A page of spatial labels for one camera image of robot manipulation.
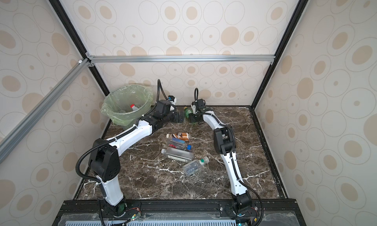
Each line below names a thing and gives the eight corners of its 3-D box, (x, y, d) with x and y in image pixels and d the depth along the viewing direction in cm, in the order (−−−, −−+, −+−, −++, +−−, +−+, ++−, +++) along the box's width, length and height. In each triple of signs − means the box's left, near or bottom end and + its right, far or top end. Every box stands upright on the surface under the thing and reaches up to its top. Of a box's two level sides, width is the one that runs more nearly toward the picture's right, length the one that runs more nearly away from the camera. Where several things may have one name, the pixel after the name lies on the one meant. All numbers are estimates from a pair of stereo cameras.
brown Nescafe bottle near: (166, 138, 102) (165, 134, 98) (168, 134, 105) (167, 129, 100) (188, 142, 101) (188, 137, 96) (189, 137, 103) (189, 132, 98)
